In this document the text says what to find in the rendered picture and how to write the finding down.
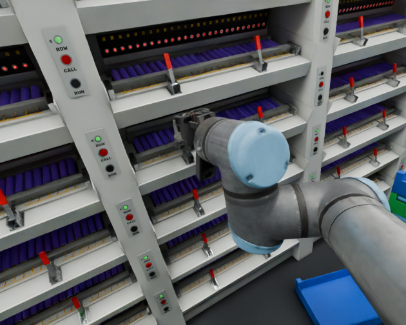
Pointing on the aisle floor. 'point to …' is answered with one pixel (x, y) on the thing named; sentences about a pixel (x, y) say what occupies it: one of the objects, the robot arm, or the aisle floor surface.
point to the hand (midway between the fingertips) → (182, 135)
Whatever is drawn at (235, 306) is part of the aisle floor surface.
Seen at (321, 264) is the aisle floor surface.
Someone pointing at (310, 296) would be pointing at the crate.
